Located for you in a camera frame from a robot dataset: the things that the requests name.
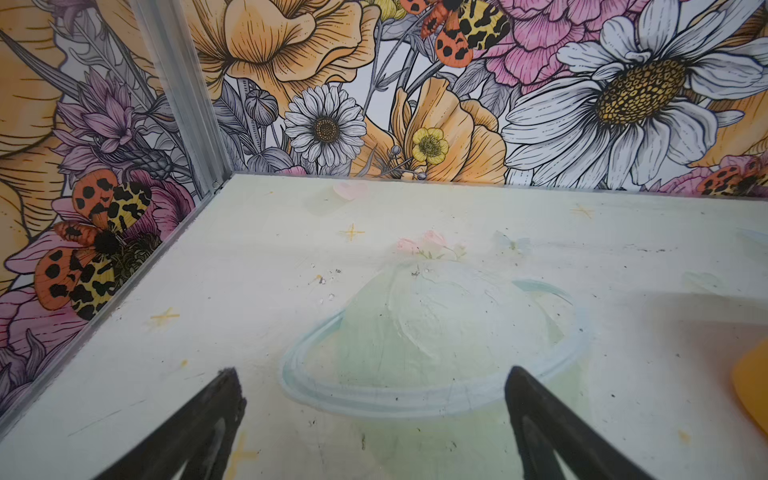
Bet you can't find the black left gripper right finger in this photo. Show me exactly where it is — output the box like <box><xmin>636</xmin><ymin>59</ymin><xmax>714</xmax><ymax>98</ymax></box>
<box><xmin>504</xmin><ymin>366</ymin><xmax>650</xmax><ymax>479</ymax></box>

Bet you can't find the aluminium corner post left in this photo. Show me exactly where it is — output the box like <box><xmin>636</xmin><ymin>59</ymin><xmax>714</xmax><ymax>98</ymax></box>
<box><xmin>131</xmin><ymin>1</ymin><xmax>231</xmax><ymax>198</ymax></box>

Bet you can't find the yellow plastic bin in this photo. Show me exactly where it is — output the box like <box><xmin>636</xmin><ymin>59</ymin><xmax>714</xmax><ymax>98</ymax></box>
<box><xmin>731</xmin><ymin>339</ymin><xmax>768</xmax><ymax>435</ymax></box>

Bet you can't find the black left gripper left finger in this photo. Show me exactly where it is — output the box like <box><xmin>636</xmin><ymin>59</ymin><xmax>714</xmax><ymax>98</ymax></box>
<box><xmin>97</xmin><ymin>368</ymin><xmax>247</xmax><ymax>479</ymax></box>

